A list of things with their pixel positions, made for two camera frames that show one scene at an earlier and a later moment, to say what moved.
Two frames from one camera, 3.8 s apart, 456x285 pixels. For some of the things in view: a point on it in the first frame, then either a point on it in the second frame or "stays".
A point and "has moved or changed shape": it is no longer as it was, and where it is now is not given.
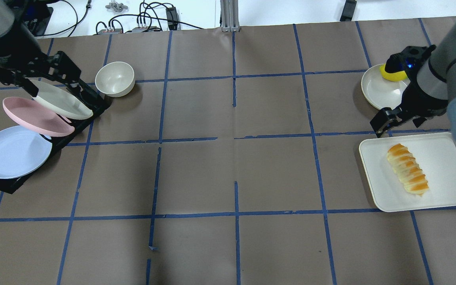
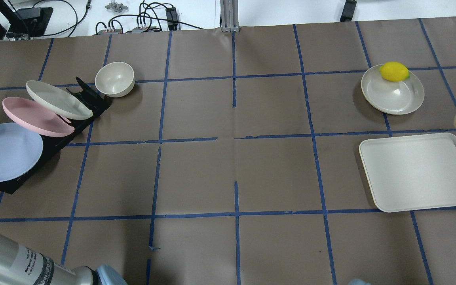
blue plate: (13, 152) has moved or changed shape
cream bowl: (115, 79) stays
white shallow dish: (380, 92) stays
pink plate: (29, 114) stays
